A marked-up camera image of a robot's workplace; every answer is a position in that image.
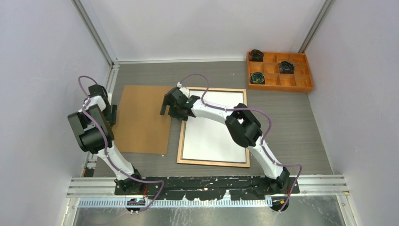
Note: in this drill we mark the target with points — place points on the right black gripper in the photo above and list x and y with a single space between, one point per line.
165 103

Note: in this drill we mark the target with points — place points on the wooden picture frame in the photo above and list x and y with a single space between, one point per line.
215 163

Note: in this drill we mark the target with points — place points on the brown backing board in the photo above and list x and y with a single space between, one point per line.
139 126

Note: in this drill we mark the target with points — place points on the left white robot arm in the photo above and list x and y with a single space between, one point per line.
92 128

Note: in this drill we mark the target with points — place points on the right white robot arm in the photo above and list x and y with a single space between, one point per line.
244 129

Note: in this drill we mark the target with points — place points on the black tape roll back left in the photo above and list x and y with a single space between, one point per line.
255 56

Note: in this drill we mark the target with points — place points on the black tape roll middle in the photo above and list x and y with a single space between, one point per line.
286 67

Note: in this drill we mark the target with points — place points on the black green tape roll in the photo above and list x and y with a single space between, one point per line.
257 78

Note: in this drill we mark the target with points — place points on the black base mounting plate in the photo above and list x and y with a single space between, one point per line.
212 188

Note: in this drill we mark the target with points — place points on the orange compartment tray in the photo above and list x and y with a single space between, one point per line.
300 81

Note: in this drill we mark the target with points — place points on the landscape photo print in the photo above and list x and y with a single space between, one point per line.
212 137

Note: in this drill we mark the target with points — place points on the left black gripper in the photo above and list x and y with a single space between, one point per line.
111 116

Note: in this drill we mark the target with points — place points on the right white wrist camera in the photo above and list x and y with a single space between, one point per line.
183 89

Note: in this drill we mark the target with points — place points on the aluminium front rail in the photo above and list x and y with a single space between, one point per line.
100 193

